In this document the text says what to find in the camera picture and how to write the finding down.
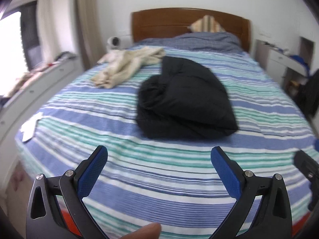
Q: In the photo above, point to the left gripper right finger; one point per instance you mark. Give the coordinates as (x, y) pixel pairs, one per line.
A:
(262, 207)

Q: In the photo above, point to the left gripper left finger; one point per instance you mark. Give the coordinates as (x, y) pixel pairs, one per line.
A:
(56, 208)

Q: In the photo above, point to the black puffer jacket green lining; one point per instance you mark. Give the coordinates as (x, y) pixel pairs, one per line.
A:
(185, 101)

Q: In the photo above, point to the black clothes on chair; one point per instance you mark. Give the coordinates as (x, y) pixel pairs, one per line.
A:
(307, 97)

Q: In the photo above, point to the person's left hand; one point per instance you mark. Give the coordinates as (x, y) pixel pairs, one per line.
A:
(150, 231)

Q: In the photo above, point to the white paper on bed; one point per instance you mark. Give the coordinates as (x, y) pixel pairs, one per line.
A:
(29, 127)

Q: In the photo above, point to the striped blue green bedspread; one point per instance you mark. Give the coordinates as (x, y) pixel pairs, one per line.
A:
(171, 182)

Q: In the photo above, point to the white low window cabinet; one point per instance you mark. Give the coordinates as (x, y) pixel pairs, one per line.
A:
(27, 101)

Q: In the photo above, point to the blue cloth on desk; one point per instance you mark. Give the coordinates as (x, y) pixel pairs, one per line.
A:
(303, 63)

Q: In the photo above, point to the white desk with drawer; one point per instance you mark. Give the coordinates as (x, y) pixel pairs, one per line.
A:
(279, 67)

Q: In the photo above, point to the beige garment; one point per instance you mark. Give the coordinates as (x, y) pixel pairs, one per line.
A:
(123, 64)

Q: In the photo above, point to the beige curtain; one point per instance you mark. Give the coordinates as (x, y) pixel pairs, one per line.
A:
(91, 46)

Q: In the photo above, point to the blue checked pillow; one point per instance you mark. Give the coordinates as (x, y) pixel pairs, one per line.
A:
(220, 42)

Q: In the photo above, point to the striped brown cushion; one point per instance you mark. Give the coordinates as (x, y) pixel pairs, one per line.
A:
(206, 24)

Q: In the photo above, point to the wooden headboard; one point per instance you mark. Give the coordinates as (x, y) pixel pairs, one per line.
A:
(172, 22)

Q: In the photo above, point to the white round camera device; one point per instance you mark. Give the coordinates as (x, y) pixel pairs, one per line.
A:
(113, 43)

